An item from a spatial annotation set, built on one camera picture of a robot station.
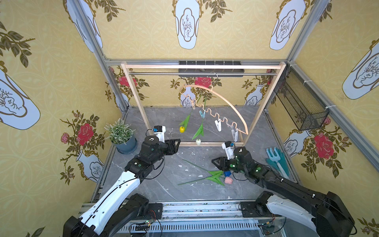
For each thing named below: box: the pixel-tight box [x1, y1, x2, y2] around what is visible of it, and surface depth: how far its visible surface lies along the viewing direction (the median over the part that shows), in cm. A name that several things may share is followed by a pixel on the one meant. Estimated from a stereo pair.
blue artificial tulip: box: [182, 158, 232, 178], surface depth 87 cm
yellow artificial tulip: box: [179, 109, 194, 134], surface depth 92 cm
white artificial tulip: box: [191, 97, 207, 146], surface depth 85 cm
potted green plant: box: [103, 118, 139, 155], surface depth 87 cm
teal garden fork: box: [265, 147, 289, 179], surface depth 94 cm
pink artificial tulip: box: [177, 174, 234, 187], surface depth 85 cm
